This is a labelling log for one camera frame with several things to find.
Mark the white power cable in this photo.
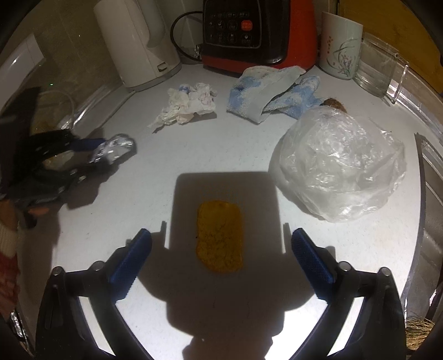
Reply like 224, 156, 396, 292
35, 91, 75, 130

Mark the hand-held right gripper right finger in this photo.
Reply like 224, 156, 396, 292
292, 227, 408, 360

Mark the white electric kettle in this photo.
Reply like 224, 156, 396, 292
93, 0, 182, 92

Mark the wooden cutting board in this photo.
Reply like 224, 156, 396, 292
337, 0, 440, 91

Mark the straw pot brush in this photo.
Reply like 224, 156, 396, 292
405, 317, 435, 350

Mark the blue and white towel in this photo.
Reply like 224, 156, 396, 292
226, 65, 321, 124

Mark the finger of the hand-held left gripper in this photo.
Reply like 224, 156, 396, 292
42, 129, 106, 163
52, 161, 115, 189

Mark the crumpled white tissue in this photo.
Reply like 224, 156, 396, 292
148, 82, 218, 134

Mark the person's left hand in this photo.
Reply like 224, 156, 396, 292
0, 200, 52, 232

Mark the person's left forearm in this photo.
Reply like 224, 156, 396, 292
0, 223, 21, 312

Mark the yellow textured food scrap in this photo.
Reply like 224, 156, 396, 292
195, 200, 244, 275

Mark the clear plastic bag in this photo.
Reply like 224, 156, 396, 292
268, 106, 407, 223

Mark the white floral ceramic cup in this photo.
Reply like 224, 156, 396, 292
318, 11, 363, 80

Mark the foil wrapper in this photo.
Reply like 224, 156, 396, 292
91, 133, 136, 165

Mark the white wall socket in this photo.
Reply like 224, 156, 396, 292
0, 33, 45, 111

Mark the black and red blender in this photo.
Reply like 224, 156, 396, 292
202, 0, 319, 74

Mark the stainless steel sink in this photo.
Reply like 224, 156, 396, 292
413, 133, 443, 347

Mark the clear glass pitcher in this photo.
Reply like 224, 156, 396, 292
353, 36, 409, 104

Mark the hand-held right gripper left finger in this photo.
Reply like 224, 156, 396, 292
36, 228, 153, 360

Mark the black power cable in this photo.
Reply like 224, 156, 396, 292
171, 10, 205, 61

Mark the brown food scrap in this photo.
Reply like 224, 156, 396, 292
323, 97, 347, 113

